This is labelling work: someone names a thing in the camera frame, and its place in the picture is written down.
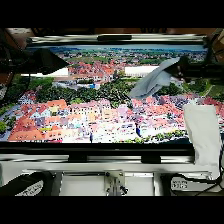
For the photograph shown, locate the grey T-shirt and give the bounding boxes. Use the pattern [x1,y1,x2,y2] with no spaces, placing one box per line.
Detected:
[128,57,183,100]

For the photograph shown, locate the silver frame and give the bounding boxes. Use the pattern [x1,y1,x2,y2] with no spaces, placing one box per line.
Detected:
[0,33,224,197]

